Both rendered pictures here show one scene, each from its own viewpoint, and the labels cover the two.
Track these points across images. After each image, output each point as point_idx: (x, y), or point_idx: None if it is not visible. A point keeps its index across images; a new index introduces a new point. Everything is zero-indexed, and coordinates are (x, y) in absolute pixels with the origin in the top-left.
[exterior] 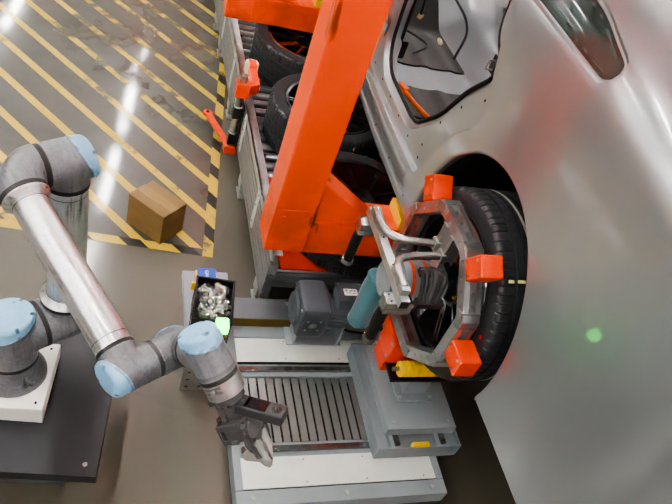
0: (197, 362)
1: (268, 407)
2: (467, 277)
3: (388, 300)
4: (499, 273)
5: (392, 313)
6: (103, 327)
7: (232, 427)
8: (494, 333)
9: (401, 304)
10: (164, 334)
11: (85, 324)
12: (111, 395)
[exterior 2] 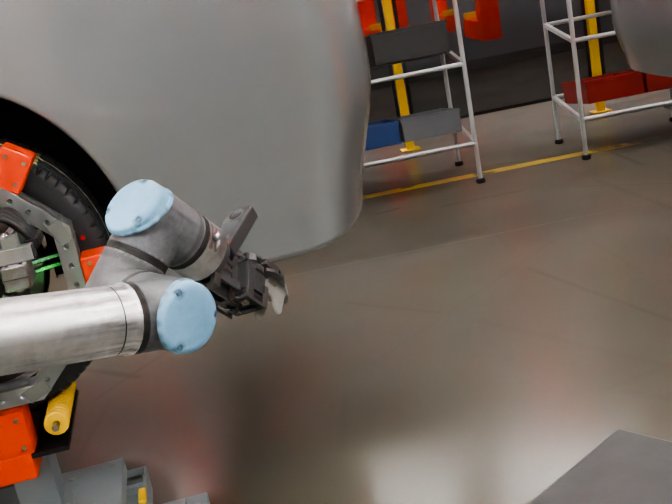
0: (180, 211)
1: (231, 221)
2: (16, 186)
3: (18, 265)
4: (29, 151)
5: (32, 280)
6: (98, 291)
7: (251, 270)
8: (88, 212)
9: (32, 249)
10: (104, 281)
11: (85, 312)
12: (210, 330)
